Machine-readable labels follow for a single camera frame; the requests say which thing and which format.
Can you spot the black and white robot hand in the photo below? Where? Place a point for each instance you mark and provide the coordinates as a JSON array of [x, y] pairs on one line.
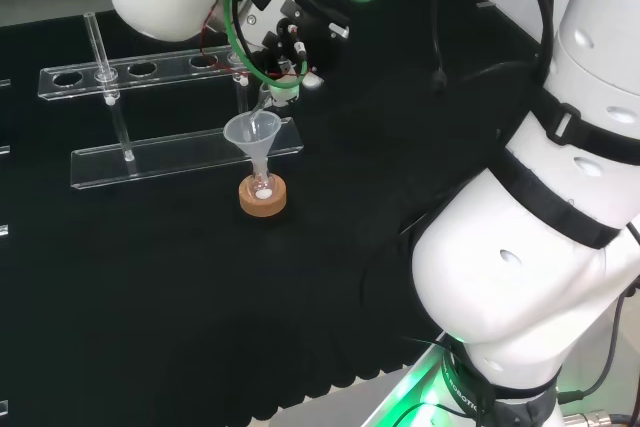
[[300, 32]]

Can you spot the clear glass weighing funnel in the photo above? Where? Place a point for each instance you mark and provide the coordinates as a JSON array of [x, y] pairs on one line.
[[257, 114]]

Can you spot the translucent plastic funnel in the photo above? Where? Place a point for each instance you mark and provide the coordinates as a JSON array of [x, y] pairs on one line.
[[240, 139]]

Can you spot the small glass round-bottom flask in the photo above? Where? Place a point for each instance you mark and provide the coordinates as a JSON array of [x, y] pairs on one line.
[[262, 192]]

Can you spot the clear acrylic funnel stand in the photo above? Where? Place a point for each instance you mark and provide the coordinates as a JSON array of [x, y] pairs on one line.
[[165, 159]]

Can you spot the grey tape piece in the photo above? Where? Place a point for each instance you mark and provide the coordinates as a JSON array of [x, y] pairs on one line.
[[486, 5]]

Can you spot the black bench cloth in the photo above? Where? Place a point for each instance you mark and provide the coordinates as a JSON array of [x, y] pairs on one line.
[[200, 297]]

